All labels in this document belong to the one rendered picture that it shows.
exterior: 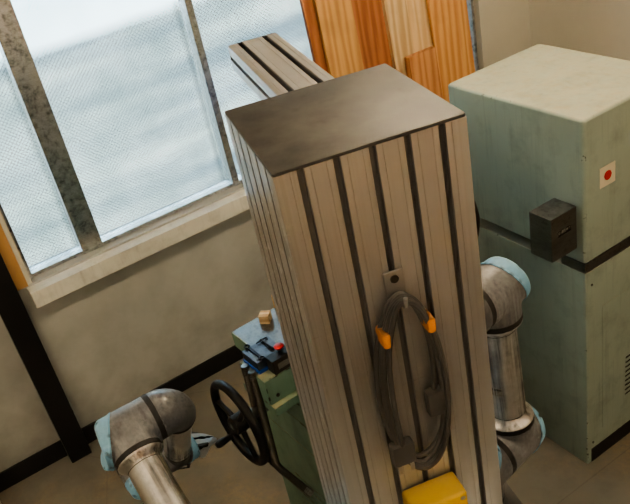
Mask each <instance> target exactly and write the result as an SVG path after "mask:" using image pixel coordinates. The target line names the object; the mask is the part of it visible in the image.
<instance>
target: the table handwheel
mask: <svg viewBox="0 0 630 504"><path fill-rule="evenodd" d="M219 389H220V390H221V391H223V392H224V393H225V394H226V395H227V396H228V397H229V398H230V399H231V400H232V401H233V402H234V404H235V405H236V406H237V408H238V409H239V410H240V411H238V412H236V413H235V414H234V413H233V412H232V411H231V410H230V409H229V408H228V407H227V406H226V405H225V404H224V403H223V402H222V401H221V398H220V394H219ZM210 396H211V400H212V403H213V406H214V409H215V411H216V414H217V416H218V418H219V420H220V422H221V424H222V425H223V427H224V429H225V431H226V432H227V434H228V435H229V434H231V435H232V436H233V439H231V440H232V441H233V443H234V444H235V445H236V447H237V448H238V449H239V451H240V452H241V453H242V454H243V455H244V456H245V457H246V458H247V459H248V460H249V461H250V462H252V463H253V464H255V465H258V466H263V465H265V464H267V462H268V460H269V447H268V444H267V440H266V438H265V435H264V433H263V430H262V428H261V426H260V424H259V422H258V420H257V418H258V417H260V416H259V413H258V409H257V406H256V407H251V408H250V407H249V406H248V404H247V403H246V402H245V400H244V399H243V398H242V396H241V395H240V394H239V393H238V392H237V391H236V390H235V389H234V388H233V387H232V386H231V385H230V384H228V383H227V382H225V381H223V380H215V381H213V382H212V383H211V386H210ZM227 415H228V416H229V417H228V416H227ZM249 428H251V430H252V432H253V435H254V437H255V439H256V442H257V444H258V448H259V452H260V456H259V455H258V454H257V452H256V450H255V448H254V446H253V444H252V442H251V440H250V438H249V436H248V433H247V431H246V430H247V429H249ZM239 434H241V435H242V437H243V438H244V440H245V442H246V443H245V442H244V441H243V440H242V438H241V437H240V436H239ZM246 444H247V445H246Z"/></svg>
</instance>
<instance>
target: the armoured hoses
mask: <svg viewBox="0 0 630 504"><path fill-rule="evenodd" d="M249 367H250V366H249V364H248V363H244V364H242V365H241V371H242V374H243V378H244V382H245V385H246V389H247V394H248V397H249V401H250V405H251V407H256V406H257V409H258V413H259V416H260V417H258V418H257V420H258V422H259V424H260V426H261V428H262V430H263V433H264V435H265V438H266V440H267V444H268V447H269V460H268V463H269V464H270V465H271V466H272V467H274V469H275V470H276V471H278V472H279V473H280V474H281V475H283V476H284V478H286V479H288V480H289V482H291V483H293V485H294V486H296V487H297V489H299V490H300V491H301V492H304V494H305V495H307V496H308V497H309V498H310V497H311V496H312V495H313V493H314V490H313V489H312V488H311V487H309V486H308V485H306V484H305V483H304V482H303V481H301V480H300V479H298V477H296V476H295V475H293V474H292V472H290V471H289V470H287V468H285V467H284V466H282V464H281V463H280V462H279V458H278V454H277V450H276V446H275V442H274V439H273V434H272V431H271V427H270V424H269V419H268V415H267V411H266V408H265V405H264V400H263V398H262V395H261V391H260V388H259V385H258V381H257V378H256V374H257V372H256V370H255V369H251V370H249Z"/></svg>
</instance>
